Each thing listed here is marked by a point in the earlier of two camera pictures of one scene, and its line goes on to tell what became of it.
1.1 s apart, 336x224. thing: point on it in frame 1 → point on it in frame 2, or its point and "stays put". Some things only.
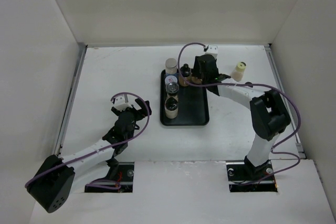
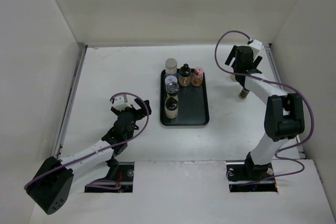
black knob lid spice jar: [186, 72] stays put
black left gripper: [138, 114] stays put
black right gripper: [196, 68] → [232, 55]
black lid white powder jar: [171, 108] stays put
